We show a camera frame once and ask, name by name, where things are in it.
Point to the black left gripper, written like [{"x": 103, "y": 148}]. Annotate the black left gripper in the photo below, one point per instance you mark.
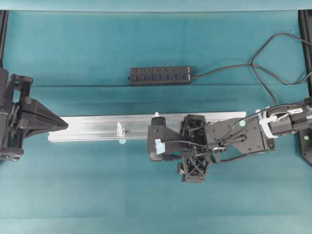
[{"x": 21, "y": 116}]

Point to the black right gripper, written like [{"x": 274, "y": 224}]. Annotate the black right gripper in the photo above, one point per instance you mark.
[{"x": 219, "y": 142}]

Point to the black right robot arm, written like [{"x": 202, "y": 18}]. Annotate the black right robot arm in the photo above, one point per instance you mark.
[{"x": 283, "y": 119}]

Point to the black multi-port USB hub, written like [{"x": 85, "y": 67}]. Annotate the black multi-port USB hub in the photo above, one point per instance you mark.
[{"x": 154, "y": 76}]

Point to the aluminium extrusion rail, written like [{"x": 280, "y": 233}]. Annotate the aluminium extrusion rail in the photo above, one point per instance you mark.
[{"x": 93, "y": 128}]

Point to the white ring clip left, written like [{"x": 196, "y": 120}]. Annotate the white ring clip left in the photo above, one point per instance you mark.
[{"x": 121, "y": 133}]

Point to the black frame post left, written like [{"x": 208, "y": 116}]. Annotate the black frame post left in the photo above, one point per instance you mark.
[{"x": 3, "y": 29}]

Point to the black frame post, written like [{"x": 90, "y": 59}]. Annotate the black frame post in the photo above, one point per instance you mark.
[
  {"x": 305, "y": 26},
  {"x": 3, "y": 29}
]

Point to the black frame post right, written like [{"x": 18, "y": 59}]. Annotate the black frame post right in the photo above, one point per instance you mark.
[{"x": 305, "y": 26}]

